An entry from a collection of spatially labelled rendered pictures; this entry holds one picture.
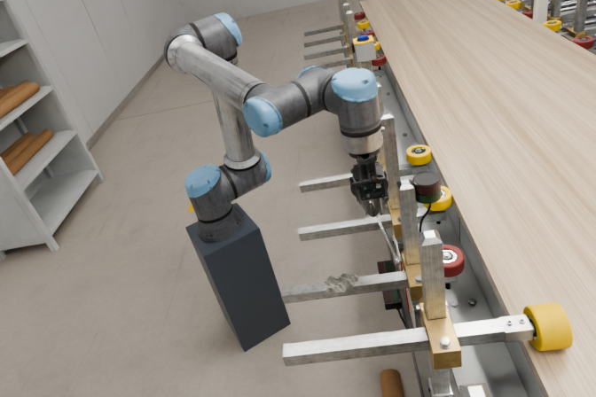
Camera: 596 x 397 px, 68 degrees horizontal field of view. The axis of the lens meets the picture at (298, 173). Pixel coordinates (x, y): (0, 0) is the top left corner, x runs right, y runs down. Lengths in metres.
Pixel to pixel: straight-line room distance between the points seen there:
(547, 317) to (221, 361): 1.59
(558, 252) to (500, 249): 0.12
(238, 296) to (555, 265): 1.27
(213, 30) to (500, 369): 1.23
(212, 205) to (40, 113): 2.52
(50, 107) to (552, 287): 3.62
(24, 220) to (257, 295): 1.92
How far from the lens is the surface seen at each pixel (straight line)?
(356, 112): 0.93
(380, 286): 1.15
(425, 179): 1.03
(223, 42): 1.47
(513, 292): 1.08
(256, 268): 1.94
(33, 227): 3.47
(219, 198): 1.76
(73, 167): 4.21
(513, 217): 1.26
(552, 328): 0.94
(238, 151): 1.71
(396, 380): 1.92
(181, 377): 2.27
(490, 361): 1.31
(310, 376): 2.06
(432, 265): 0.82
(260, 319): 2.13
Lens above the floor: 1.69
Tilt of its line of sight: 31 degrees down
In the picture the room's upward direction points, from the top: 14 degrees counter-clockwise
